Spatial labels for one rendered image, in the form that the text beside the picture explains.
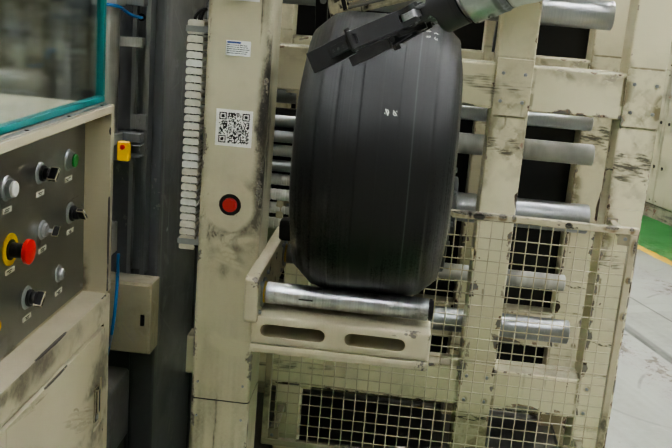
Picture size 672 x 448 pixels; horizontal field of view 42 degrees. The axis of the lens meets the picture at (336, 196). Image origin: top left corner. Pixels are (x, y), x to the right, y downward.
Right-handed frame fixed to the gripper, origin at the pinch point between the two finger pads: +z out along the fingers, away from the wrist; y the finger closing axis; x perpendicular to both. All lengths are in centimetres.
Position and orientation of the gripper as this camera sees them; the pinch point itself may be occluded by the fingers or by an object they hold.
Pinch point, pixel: (337, 57)
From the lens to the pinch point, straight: 129.1
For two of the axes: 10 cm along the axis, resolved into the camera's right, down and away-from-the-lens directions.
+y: 4.1, -2.0, 8.9
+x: -3.9, -9.2, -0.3
